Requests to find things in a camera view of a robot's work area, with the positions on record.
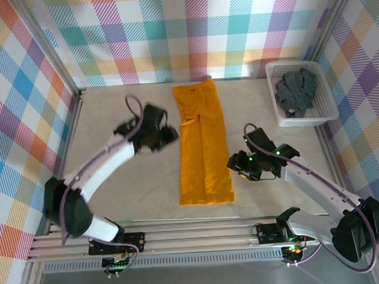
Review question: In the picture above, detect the white plastic laundry basket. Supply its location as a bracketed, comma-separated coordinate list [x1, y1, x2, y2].
[264, 57, 340, 129]

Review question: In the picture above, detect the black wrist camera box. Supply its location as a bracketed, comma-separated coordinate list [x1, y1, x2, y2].
[158, 125, 180, 147]
[226, 151, 248, 176]

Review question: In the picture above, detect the aluminium mounting rail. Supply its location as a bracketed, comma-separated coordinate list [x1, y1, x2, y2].
[25, 210, 377, 262]

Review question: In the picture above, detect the left aluminium side rail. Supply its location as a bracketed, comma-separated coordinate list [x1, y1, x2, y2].
[39, 88, 94, 236]

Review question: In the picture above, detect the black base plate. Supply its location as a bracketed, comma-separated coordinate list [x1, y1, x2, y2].
[255, 220, 316, 245]
[88, 231, 147, 256]

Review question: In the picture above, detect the yellow t-shirt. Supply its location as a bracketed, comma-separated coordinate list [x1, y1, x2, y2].
[172, 78, 237, 207]

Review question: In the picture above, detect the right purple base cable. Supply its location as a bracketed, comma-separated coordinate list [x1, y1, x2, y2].
[285, 236, 324, 267]

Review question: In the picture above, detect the left black wrist camera box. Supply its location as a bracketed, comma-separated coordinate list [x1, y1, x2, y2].
[158, 125, 180, 147]

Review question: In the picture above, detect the aluminium side rail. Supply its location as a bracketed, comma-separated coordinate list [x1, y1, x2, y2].
[39, 88, 94, 236]
[314, 122, 355, 199]

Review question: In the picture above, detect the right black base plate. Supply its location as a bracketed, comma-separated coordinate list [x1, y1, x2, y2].
[255, 220, 316, 245]

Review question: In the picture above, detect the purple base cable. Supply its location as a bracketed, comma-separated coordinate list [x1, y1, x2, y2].
[102, 238, 142, 278]
[285, 236, 324, 267]

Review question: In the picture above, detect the grey t-shirt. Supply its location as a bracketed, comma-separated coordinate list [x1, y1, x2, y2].
[274, 69, 319, 119]

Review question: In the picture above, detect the right aluminium side rail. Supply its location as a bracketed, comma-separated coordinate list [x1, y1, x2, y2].
[314, 122, 355, 199]

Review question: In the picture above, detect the slotted grey cable duct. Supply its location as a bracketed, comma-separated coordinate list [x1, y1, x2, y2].
[39, 250, 285, 274]

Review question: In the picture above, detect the right black wrist camera box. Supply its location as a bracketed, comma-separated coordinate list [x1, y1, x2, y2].
[226, 151, 248, 176]

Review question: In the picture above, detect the green circuit board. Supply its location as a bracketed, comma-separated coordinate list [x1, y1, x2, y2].
[281, 243, 307, 259]
[101, 254, 133, 273]

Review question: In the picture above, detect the aluminium frame post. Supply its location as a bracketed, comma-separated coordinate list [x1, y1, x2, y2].
[10, 0, 88, 101]
[301, 0, 362, 64]

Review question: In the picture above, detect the left green circuit board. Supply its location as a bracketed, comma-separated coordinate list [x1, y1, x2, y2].
[101, 254, 133, 273]

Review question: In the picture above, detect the left aluminium frame post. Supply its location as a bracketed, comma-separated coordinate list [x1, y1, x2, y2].
[10, 0, 88, 101]

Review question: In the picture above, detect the right aluminium frame post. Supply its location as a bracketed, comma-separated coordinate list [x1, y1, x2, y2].
[301, 0, 362, 64]

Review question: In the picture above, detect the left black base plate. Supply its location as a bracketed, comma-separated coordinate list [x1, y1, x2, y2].
[88, 231, 147, 256]

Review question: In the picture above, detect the right green circuit board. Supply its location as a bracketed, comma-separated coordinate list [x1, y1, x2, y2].
[281, 243, 307, 259]

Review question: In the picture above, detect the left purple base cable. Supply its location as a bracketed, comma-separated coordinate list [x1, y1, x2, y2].
[102, 238, 142, 278]

